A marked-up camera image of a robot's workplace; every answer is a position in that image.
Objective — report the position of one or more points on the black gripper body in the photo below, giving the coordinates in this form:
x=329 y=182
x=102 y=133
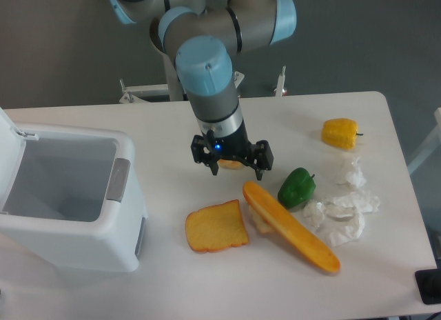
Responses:
x=235 y=144

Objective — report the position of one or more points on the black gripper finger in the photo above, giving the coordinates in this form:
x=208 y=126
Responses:
x=257 y=156
x=201 y=154

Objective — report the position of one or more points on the long orange baguette bread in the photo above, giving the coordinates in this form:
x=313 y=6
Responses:
x=286 y=225

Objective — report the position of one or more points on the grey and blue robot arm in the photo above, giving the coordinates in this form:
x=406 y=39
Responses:
x=199 y=44

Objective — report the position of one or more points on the small pale bread piece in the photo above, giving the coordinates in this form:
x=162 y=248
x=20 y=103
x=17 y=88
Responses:
x=261 y=225

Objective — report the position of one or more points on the square toast bread slice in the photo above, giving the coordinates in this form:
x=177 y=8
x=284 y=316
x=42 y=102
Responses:
x=216 y=228

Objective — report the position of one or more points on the round orange bun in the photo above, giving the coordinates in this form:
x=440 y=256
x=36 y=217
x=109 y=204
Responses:
x=230 y=164

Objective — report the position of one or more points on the green bell pepper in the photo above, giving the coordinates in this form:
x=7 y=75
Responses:
x=297 y=188

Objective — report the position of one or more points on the table clamp with red knob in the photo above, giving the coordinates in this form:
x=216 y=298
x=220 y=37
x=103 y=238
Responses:
x=280 y=89

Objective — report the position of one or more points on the small crumpled white tissue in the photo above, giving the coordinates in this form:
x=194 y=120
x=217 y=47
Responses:
x=314 y=212

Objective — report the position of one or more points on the yellow bell pepper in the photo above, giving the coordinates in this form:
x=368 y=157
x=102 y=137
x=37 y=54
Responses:
x=340 y=133

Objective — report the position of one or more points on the upper crumpled white tissue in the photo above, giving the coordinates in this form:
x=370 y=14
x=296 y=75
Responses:
x=350 y=174

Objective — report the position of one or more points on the large crumpled white tissue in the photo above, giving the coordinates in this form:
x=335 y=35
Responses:
x=347 y=214

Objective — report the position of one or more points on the white trash bin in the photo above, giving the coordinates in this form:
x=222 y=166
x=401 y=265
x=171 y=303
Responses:
x=71 y=195

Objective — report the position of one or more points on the black device at edge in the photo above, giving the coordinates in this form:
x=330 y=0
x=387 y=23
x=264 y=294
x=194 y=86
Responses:
x=428 y=282

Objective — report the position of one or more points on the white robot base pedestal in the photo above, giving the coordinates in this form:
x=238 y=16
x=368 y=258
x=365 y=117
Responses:
x=172 y=75

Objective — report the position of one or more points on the white metal frame right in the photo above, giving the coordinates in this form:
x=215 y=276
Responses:
x=430 y=143

